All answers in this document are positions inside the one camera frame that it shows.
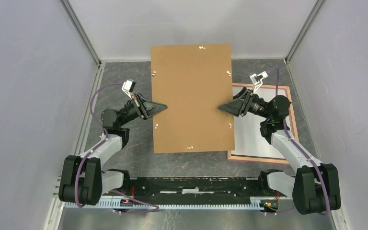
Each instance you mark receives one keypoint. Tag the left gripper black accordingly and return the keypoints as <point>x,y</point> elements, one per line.
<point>144,108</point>

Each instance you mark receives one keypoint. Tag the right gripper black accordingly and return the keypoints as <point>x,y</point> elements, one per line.
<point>237,107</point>

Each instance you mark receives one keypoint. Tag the landscape photo print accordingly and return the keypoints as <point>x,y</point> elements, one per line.
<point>257,133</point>

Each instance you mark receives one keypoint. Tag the brown backing board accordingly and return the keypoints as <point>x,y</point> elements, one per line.
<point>192,80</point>

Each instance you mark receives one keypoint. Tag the pink wooden picture frame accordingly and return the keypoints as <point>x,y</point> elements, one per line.
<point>293,127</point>

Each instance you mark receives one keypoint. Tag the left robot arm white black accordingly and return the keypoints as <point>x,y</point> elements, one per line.
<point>83,180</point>

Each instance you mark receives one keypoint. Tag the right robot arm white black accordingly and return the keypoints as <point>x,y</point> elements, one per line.
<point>315,186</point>

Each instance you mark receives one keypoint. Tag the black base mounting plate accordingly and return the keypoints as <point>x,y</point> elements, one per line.
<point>195,190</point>

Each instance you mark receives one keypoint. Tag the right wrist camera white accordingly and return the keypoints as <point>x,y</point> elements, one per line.
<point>257,80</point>

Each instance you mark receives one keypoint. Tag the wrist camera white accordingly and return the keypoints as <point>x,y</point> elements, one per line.
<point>257,80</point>
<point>128,87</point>

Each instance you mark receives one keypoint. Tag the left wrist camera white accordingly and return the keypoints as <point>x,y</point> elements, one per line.
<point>128,87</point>

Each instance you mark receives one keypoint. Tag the slotted cable duct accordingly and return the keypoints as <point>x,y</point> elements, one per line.
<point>116,203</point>

